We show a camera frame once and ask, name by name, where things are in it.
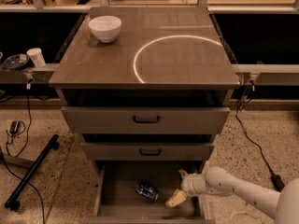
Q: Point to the blue pepsi can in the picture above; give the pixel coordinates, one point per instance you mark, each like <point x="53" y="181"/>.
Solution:
<point x="148" y="191"/>

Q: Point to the open grey bottom drawer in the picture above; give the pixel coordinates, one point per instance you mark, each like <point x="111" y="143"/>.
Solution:
<point x="135" y="192"/>

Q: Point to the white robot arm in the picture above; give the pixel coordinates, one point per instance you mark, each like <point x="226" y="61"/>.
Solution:
<point x="282" y="206"/>

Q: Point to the grey drawer cabinet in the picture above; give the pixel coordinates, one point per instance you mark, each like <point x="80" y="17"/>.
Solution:
<point x="163" y="57"/>

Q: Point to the black power adapter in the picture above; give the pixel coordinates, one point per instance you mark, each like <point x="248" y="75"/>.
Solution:
<point x="277" y="182"/>
<point x="14" y="127"/>

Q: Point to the white ceramic bowl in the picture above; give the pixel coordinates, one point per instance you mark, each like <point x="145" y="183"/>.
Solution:
<point x="105" y="28"/>

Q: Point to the white paper cup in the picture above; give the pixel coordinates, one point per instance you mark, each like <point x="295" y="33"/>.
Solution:
<point x="36" y="56"/>

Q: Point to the grey top drawer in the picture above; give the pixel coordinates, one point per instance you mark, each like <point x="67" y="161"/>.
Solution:
<point x="145" y="120"/>

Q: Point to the dark blue plate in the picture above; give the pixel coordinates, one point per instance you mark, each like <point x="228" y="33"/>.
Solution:
<point x="16" y="62"/>

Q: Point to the black power adapter left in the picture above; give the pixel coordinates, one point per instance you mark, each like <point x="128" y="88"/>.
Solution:
<point x="14" y="127"/>

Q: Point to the black stand leg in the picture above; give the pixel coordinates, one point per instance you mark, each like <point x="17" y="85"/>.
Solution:
<point x="12" y="202"/>

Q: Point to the black power adapter right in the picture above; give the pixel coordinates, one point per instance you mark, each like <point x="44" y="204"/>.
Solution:
<point x="277" y="182"/>

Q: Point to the grey middle drawer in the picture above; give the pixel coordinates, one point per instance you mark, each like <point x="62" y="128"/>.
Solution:
<point x="147" y="151"/>

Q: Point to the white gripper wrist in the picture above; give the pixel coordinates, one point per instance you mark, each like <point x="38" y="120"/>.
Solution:
<point x="189" y="183"/>

